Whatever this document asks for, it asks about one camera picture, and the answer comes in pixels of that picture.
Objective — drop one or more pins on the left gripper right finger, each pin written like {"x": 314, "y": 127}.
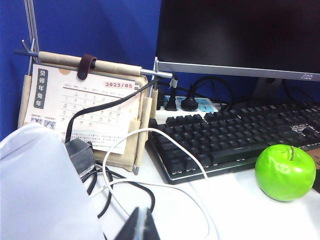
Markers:
{"x": 151, "y": 227}

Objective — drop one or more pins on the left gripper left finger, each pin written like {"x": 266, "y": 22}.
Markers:
{"x": 131, "y": 227}

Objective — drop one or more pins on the black power brick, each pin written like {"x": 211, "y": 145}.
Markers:
{"x": 80, "y": 157}

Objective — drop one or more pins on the black mechanical keyboard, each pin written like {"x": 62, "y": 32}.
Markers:
{"x": 225, "y": 135}

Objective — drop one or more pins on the black power adapter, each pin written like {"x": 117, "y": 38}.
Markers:
{"x": 161, "y": 102}

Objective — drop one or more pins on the white power strip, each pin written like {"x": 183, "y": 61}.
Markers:
{"x": 207, "y": 106}

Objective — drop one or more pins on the green plastic apple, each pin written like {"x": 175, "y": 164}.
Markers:
{"x": 282, "y": 175}

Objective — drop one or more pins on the canvas desk calendar stand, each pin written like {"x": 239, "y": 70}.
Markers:
{"x": 50, "y": 100}

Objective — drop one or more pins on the grey monitor stand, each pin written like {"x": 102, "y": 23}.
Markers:
{"x": 267, "y": 90}

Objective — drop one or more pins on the black computer monitor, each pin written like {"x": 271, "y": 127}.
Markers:
{"x": 237, "y": 32}

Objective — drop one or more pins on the aluminium partition frame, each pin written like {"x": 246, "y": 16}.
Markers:
{"x": 31, "y": 20}

